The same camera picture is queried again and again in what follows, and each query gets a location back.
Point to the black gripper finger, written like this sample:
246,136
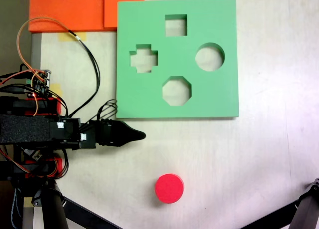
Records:
127,130
127,140

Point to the thick black tripod leg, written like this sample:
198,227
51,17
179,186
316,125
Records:
53,211
307,211

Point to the small circuit board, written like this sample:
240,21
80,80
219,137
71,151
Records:
40,85

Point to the red printed base mount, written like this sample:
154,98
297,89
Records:
58,107

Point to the red cylinder block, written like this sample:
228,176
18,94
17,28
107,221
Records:
169,188

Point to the green shape sorting board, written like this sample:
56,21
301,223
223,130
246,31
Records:
211,94

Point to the thin black tripod strut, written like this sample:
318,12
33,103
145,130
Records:
87,215
271,217

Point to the yellow masking tape piece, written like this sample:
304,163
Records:
64,37
56,88

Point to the orange foam block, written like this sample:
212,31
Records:
62,10

